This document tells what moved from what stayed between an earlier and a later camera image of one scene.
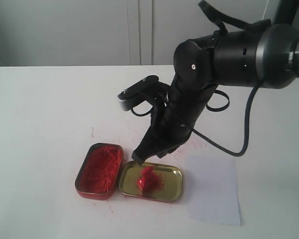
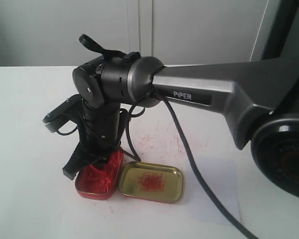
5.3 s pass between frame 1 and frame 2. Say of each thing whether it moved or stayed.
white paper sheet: stayed
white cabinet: stayed
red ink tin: stayed
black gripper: moved
